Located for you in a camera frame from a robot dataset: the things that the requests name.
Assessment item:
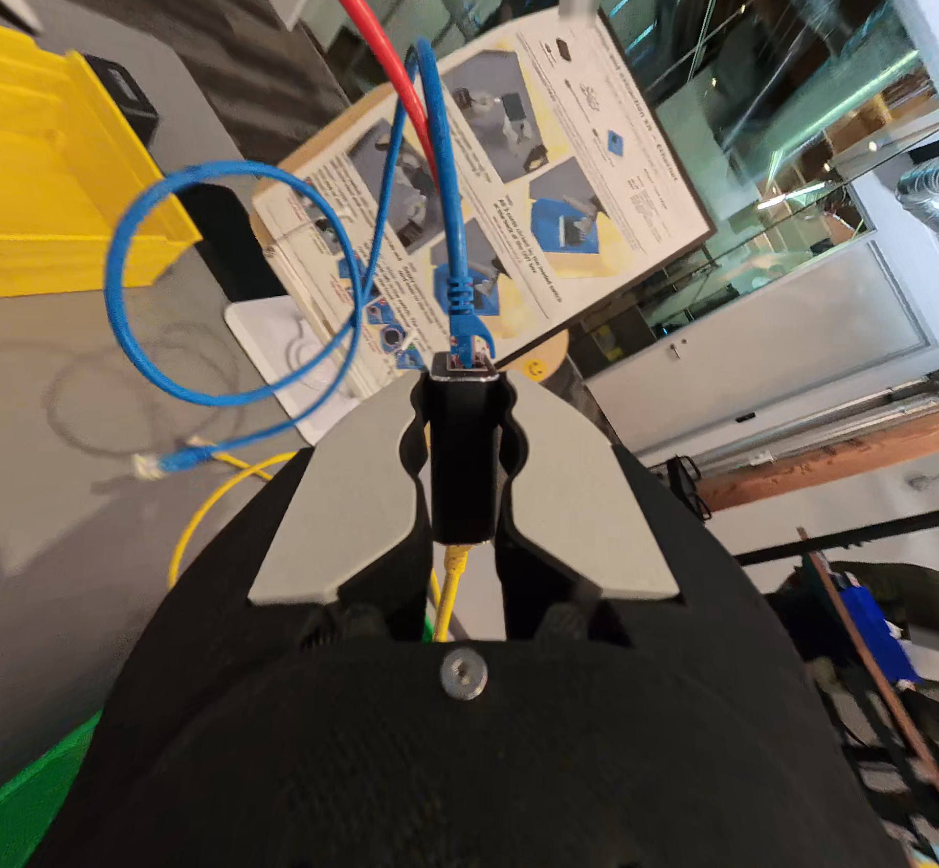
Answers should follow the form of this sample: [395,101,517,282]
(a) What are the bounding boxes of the red ethernet cable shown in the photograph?
[282,0,443,188]

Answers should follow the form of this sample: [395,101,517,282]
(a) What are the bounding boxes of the wooden beam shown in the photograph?
[697,413,939,514]

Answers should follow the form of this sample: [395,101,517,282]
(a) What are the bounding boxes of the blue ethernet cable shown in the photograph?
[105,38,497,478]

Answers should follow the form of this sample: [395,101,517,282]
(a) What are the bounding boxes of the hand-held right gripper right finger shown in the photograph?
[495,373,679,601]

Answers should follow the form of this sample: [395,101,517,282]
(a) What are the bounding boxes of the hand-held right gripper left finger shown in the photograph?
[248,373,434,605]

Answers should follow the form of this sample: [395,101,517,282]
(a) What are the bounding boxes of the green plastic bin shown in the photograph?
[0,710,104,868]

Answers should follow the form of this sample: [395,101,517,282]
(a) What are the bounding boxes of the yellow plastic bin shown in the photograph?
[0,24,204,298]

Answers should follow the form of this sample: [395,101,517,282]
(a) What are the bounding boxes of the small black device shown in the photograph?
[83,54,160,148]

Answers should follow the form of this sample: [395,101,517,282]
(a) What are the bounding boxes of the white stand base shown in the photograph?
[224,296,368,445]

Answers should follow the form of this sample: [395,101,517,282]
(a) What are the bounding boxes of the black network switch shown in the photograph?
[425,351,514,544]

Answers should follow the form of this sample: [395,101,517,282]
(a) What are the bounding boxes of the dark flat mat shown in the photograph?
[179,186,289,302]

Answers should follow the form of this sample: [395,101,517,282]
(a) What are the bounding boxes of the yellow ethernet cable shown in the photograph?
[167,450,472,643]

